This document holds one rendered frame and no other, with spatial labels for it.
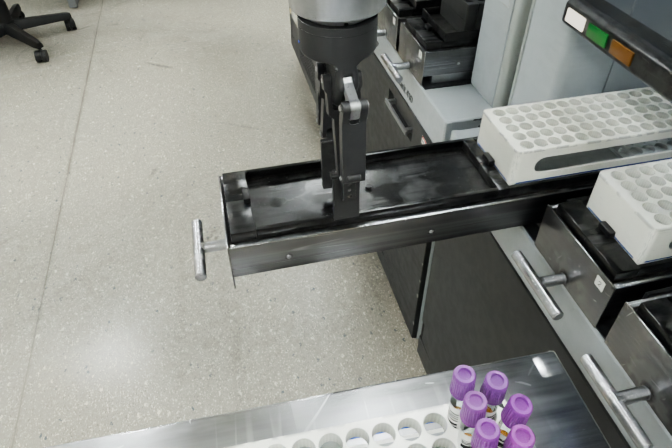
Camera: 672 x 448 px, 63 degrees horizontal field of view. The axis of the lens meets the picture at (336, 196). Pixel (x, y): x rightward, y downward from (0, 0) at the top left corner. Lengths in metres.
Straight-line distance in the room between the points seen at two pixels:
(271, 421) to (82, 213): 1.62
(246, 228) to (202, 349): 0.94
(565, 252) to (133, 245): 1.42
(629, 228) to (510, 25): 0.41
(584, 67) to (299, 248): 0.47
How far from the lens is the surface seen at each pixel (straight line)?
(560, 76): 0.84
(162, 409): 1.48
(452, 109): 1.00
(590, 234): 0.68
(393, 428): 0.41
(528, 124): 0.75
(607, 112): 0.81
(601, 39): 0.71
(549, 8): 0.85
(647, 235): 0.65
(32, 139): 2.50
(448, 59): 1.05
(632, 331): 0.64
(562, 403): 0.53
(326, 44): 0.51
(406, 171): 0.73
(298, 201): 0.68
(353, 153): 0.54
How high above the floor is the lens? 1.25
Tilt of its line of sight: 41 degrees down
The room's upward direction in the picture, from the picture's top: straight up
